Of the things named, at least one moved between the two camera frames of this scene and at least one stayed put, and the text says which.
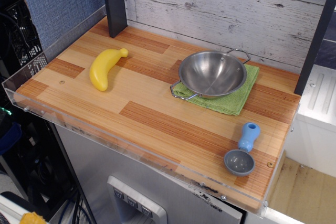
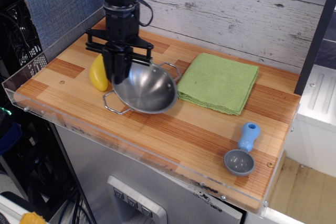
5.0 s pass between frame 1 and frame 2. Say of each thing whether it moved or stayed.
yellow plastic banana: stayed
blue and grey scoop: stayed
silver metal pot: moved
